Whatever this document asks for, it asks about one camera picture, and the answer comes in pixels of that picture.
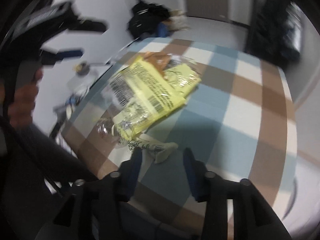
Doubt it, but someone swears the checkered tablecloth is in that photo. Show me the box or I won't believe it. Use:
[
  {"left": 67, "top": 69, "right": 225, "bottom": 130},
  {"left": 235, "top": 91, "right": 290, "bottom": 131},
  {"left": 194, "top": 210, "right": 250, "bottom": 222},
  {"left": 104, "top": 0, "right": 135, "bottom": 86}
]
[{"left": 62, "top": 36, "right": 298, "bottom": 240}]

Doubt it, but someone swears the black hanging coat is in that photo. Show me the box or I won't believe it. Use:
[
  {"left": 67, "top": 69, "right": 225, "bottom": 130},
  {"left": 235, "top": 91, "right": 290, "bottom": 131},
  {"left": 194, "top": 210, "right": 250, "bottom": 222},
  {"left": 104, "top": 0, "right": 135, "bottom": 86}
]
[{"left": 245, "top": 0, "right": 290, "bottom": 65}]

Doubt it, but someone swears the yellow snack bag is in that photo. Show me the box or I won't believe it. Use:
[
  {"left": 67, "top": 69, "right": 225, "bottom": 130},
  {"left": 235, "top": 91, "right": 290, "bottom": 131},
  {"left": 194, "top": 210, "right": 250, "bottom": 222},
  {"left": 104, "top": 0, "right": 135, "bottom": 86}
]
[{"left": 101, "top": 55, "right": 201, "bottom": 140}]

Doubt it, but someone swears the dark sleeve forearm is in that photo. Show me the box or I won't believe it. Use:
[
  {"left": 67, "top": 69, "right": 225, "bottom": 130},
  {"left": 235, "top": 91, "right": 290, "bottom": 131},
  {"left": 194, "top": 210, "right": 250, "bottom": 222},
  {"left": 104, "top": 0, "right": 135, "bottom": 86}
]
[{"left": 1, "top": 122, "right": 97, "bottom": 239}]

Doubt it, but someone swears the silver folded umbrella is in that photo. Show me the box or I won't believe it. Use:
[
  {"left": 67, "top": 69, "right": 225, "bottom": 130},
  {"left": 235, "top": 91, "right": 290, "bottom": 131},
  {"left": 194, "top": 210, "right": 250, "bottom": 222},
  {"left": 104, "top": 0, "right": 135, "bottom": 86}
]
[{"left": 284, "top": 2, "right": 303, "bottom": 61}]

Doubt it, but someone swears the gold snack packet upper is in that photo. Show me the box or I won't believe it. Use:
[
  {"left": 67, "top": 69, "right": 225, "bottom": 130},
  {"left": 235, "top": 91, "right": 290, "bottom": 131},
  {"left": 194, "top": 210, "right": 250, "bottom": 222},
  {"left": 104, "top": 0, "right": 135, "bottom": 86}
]
[{"left": 142, "top": 51, "right": 171, "bottom": 76}]

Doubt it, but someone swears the person's left hand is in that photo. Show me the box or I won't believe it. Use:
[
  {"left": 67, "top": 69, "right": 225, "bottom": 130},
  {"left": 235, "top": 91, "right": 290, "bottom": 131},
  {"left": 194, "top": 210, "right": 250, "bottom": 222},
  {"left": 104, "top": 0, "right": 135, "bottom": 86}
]
[{"left": 8, "top": 69, "right": 43, "bottom": 129}]

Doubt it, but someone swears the black bag on floor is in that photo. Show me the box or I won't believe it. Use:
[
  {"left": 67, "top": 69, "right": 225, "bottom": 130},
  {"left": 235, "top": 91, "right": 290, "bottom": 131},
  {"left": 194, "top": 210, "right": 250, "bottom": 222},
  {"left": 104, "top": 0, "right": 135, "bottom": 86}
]
[{"left": 127, "top": 0, "right": 170, "bottom": 40}]

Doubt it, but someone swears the white box side table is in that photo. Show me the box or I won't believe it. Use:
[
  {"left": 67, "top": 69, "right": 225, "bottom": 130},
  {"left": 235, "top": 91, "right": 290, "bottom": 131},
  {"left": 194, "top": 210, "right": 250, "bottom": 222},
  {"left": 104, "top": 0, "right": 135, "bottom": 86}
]
[{"left": 49, "top": 61, "right": 111, "bottom": 139}]

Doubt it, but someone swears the white trash bin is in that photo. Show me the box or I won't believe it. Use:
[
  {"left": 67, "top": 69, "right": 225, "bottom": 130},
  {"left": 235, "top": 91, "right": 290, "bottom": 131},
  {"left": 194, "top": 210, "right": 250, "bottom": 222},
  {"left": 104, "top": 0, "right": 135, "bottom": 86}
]
[{"left": 282, "top": 177, "right": 298, "bottom": 219}]

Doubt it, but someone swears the blue bag on floor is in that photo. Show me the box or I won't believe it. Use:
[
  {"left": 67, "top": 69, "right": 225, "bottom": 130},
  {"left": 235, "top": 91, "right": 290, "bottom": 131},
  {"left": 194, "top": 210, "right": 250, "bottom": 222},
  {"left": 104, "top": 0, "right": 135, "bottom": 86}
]
[{"left": 156, "top": 22, "right": 170, "bottom": 37}]

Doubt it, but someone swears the beige tote bag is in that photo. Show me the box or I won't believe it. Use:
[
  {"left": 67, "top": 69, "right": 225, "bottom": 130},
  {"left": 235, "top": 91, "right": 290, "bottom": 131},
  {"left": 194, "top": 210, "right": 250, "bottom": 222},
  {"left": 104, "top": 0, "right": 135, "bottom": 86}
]
[{"left": 169, "top": 10, "right": 189, "bottom": 31}]

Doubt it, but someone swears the patterned wrapper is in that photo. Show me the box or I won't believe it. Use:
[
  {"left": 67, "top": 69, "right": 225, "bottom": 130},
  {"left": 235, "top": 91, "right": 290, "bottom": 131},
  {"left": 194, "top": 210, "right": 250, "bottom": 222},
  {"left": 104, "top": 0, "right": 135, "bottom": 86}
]
[{"left": 111, "top": 125, "right": 178, "bottom": 164}]

